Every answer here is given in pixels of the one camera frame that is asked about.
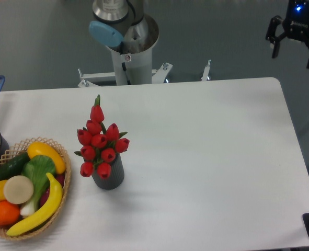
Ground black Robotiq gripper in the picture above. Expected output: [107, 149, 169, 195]
[265, 1, 309, 69]

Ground red tulip bouquet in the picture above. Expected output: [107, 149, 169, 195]
[75, 95, 130, 178]

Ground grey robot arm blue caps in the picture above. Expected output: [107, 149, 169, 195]
[89, 1, 309, 68]

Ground grey ribbed vase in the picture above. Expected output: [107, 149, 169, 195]
[92, 154, 124, 190]

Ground yellow banana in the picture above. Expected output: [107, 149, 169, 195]
[6, 173, 63, 237]

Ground green bok choy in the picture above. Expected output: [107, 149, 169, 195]
[20, 155, 56, 218]

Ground woven wicker basket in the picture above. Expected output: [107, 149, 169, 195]
[0, 137, 71, 241]

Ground dark red vegetable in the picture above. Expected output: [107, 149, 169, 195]
[39, 174, 65, 208]

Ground green cucumber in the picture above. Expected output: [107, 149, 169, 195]
[0, 152, 30, 181]

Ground beige round disc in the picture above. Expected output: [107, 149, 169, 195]
[3, 175, 34, 204]

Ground orange fruit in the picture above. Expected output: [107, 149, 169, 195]
[0, 200, 20, 226]

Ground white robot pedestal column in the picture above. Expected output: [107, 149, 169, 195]
[107, 47, 153, 86]

